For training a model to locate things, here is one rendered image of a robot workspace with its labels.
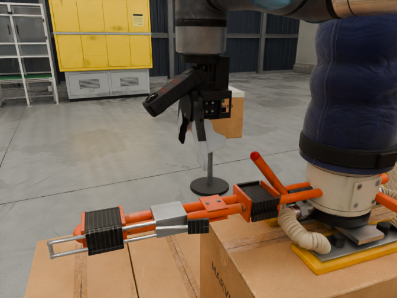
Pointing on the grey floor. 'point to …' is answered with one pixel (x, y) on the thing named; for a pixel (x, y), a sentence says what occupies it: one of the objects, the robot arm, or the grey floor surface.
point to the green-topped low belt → (7, 81)
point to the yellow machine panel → (103, 47)
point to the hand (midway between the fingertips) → (189, 156)
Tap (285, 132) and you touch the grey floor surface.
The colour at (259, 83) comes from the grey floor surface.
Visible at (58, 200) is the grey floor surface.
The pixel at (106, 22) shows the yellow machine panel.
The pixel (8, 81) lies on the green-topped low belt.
